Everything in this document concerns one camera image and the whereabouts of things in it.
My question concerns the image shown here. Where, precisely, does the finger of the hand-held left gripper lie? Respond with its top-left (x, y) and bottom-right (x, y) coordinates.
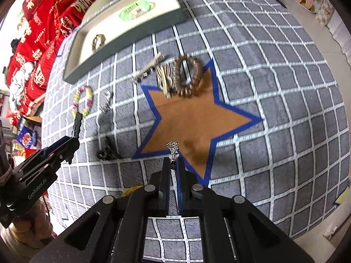
top-left (41, 112), bottom-right (83, 156)
top-left (44, 153), bottom-right (74, 177)

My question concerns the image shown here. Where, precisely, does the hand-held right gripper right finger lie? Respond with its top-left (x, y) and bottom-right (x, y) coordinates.
top-left (176, 157), bottom-right (316, 263)

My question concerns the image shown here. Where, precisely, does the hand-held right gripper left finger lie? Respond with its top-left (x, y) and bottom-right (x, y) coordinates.
top-left (30, 157), bottom-right (172, 263)

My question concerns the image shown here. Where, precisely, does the pink yellow bead bracelet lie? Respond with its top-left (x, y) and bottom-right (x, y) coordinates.
top-left (72, 86), bottom-right (94, 117)

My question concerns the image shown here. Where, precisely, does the silver filigree pendant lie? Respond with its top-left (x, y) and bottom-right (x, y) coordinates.
top-left (166, 141), bottom-right (181, 170)

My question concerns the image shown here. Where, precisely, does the black claw hair clip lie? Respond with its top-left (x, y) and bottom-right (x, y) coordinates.
top-left (96, 135), bottom-right (122, 161)

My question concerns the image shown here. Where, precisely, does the small silver clip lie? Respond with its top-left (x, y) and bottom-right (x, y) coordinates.
top-left (99, 90), bottom-right (114, 113)

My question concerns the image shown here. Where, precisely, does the beige woven hair clip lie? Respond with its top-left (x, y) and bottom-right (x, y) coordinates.
top-left (155, 63), bottom-right (173, 99)

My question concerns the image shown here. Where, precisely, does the brown wooden bead bracelet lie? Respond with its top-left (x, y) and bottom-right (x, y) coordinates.
top-left (172, 54), bottom-right (204, 98)

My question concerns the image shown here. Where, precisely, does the grey tray with cream lining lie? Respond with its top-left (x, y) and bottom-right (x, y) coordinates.
top-left (63, 0), bottom-right (185, 85)

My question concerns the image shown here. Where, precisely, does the person's left forearm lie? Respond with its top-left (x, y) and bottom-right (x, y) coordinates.
top-left (0, 225), bottom-right (29, 255)

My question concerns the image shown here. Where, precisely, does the person's left hand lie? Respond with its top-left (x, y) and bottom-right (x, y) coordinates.
top-left (15, 194), bottom-right (54, 248)

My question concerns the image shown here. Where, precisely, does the yellow fuzzy object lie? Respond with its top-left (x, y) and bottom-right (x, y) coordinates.
top-left (122, 186), bottom-right (143, 198)

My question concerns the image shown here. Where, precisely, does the blue printed box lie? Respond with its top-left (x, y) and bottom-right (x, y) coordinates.
top-left (16, 126), bottom-right (37, 148)

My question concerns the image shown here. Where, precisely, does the brown star sticker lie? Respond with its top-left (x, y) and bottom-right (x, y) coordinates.
top-left (132, 59), bottom-right (264, 187)

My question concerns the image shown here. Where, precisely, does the grey checked tablecloth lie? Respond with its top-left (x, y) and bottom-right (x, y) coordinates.
top-left (41, 0), bottom-right (350, 263)

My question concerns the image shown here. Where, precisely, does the red printed blanket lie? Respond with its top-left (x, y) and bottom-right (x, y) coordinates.
top-left (5, 0), bottom-right (116, 126)

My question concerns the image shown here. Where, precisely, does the yellow paper sticker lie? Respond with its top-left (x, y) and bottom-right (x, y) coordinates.
top-left (333, 186), bottom-right (350, 206)

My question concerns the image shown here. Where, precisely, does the pair of pink slippers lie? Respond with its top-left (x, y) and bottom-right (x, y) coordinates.
top-left (295, 0), bottom-right (316, 11)

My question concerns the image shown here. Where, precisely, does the brown braided bracelet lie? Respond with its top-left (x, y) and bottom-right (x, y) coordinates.
top-left (91, 34), bottom-right (106, 54)

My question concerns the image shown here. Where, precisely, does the green translucent bracelet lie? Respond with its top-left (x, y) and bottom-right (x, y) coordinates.
top-left (119, 0), bottom-right (155, 22)

